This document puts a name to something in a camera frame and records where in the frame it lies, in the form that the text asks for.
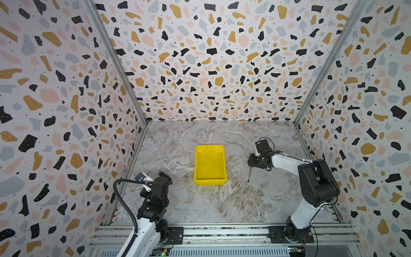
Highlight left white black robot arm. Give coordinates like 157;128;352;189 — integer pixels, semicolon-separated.
113;171;172;257

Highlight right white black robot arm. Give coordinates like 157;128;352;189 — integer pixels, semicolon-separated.
247;151;340;243

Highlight yellow plastic bin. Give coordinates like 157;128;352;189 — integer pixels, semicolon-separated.
194;145;227;186

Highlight left green circuit board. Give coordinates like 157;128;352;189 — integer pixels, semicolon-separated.
150;248;170;257

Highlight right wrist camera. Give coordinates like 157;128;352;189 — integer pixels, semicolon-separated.
255;139;272;156

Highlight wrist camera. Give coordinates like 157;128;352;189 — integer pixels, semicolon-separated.
135;172;154;188
255;139;272;156

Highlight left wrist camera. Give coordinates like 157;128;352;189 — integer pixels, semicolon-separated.
135;172;154;188

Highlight black corrugated cable hose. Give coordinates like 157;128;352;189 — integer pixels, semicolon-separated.
112;178;152;257

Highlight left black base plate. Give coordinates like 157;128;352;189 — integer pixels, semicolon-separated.
159;227;184;245

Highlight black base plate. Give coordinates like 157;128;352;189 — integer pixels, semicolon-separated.
268;226;315;244
159;227;184;245

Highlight aluminium mounting rail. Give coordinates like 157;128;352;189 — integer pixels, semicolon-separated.
88;223;362;257

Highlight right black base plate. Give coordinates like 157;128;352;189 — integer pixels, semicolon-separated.
268;226;315;244

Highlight right aluminium corner post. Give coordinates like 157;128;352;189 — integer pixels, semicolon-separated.
293;0;370;125

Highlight aluminium corner post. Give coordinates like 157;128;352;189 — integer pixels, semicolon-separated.
81;0;149;125
293;0;370;125

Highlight right circuit board with wires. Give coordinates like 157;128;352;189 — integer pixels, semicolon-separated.
287;246;306;257

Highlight left aluminium corner post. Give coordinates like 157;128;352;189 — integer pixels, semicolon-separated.
81;0;149;125

